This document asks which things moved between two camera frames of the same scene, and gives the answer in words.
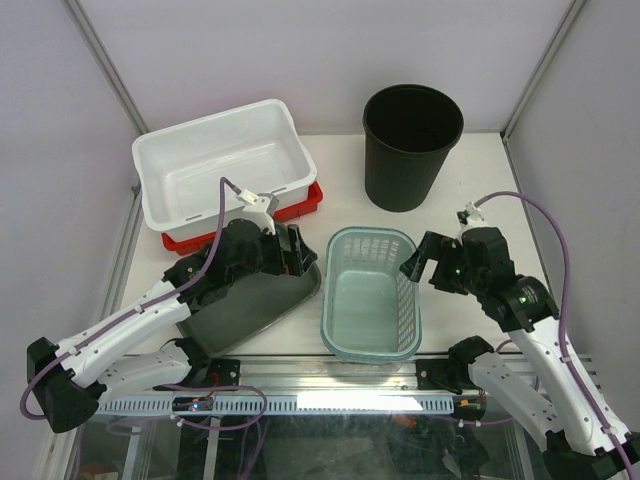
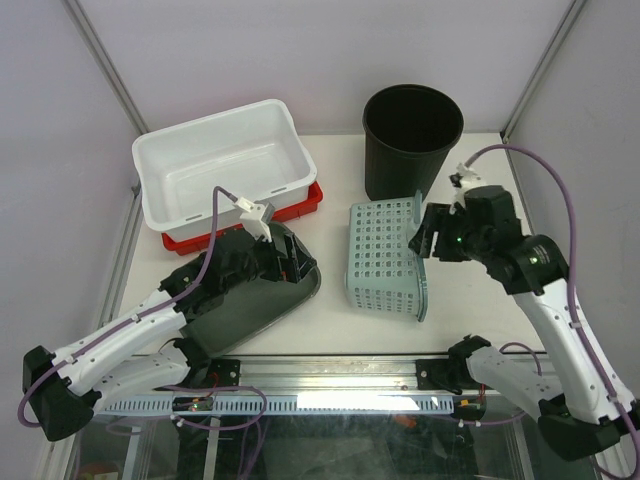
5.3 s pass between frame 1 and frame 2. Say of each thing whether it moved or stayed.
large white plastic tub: stayed
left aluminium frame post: stayed
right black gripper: moved
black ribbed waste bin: stayed
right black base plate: stayed
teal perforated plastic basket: moved
